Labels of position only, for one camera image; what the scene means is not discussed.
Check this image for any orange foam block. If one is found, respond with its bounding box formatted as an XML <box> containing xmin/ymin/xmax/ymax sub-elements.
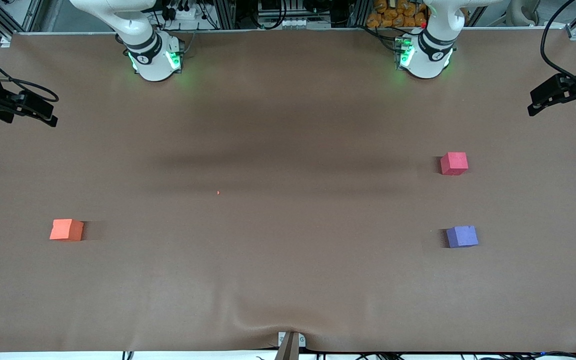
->
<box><xmin>49</xmin><ymin>218</ymin><xmax>85</xmax><ymax>242</ymax></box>

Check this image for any pink foam block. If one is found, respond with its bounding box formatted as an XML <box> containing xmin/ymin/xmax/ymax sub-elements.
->
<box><xmin>440</xmin><ymin>152</ymin><xmax>469</xmax><ymax>176</ymax></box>

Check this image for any purple foam block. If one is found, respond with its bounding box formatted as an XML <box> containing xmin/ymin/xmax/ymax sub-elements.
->
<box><xmin>446</xmin><ymin>225</ymin><xmax>480</xmax><ymax>249</ymax></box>

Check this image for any pile of orange objects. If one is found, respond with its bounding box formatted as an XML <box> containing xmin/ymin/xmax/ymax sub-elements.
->
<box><xmin>366</xmin><ymin>0</ymin><xmax>428</xmax><ymax>29</ymax></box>

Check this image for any white power strip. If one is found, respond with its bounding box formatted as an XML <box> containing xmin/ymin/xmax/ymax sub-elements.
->
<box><xmin>162</xmin><ymin>4</ymin><xmax>204</xmax><ymax>23</ymax></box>

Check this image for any white connector block row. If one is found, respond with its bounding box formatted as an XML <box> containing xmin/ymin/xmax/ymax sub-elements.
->
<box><xmin>274</xmin><ymin>18</ymin><xmax>319</xmax><ymax>29</ymax></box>

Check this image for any brown table cover sheet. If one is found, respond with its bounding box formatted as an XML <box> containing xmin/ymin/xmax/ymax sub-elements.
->
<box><xmin>0</xmin><ymin>27</ymin><xmax>576</xmax><ymax>353</ymax></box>

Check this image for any metal table clamp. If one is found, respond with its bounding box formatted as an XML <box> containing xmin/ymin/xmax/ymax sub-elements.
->
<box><xmin>274</xmin><ymin>331</ymin><xmax>307</xmax><ymax>360</ymax></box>

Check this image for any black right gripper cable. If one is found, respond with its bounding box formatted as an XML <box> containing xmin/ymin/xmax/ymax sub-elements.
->
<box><xmin>0</xmin><ymin>42</ymin><xmax>60</xmax><ymax>104</ymax></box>

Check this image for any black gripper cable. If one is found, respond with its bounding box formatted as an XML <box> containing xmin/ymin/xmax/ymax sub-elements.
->
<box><xmin>540</xmin><ymin>0</ymin><xmax>576</xmax><ymax>92</ymax></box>
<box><xmin>0</xmin><ymin>42</ymin><xmax>60</xmax><ymax>104</ymax></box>

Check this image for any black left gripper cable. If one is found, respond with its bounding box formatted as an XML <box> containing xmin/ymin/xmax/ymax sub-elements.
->
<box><xmin>540</xmin><ymin>0</ymin><xmax>576</xmax><ymax>92</ymax></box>

